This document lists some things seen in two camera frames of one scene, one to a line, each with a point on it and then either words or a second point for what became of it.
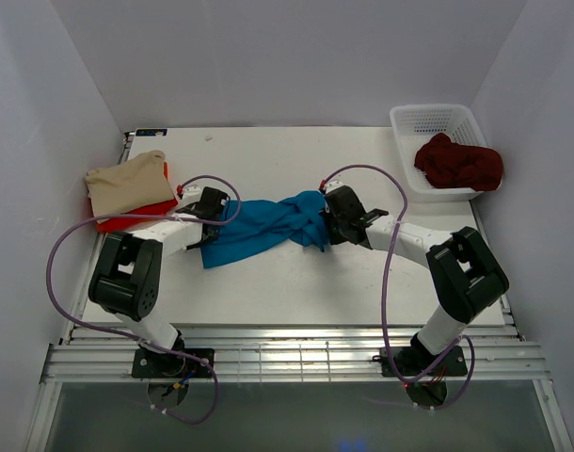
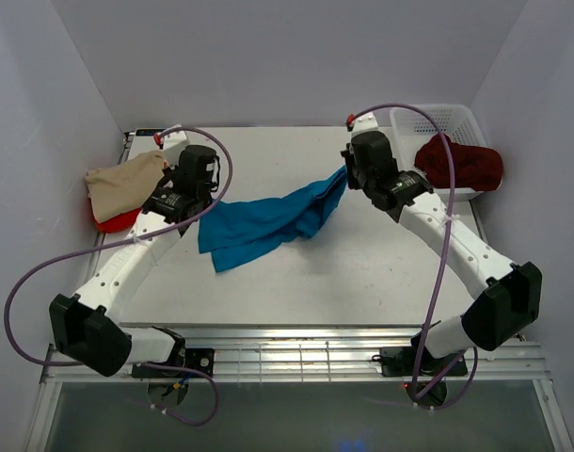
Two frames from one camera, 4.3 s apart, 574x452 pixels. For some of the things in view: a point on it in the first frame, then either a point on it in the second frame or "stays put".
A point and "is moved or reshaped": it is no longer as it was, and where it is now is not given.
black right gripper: [332, 237] → [349, 160]
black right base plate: [413, 360] stays put
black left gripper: [194, 245] → [171, 171]
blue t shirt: [302, 217] is moved or reshaped
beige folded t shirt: [137, 183] stays put
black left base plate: [170, 364] stays put
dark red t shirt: [448, 164] stays put
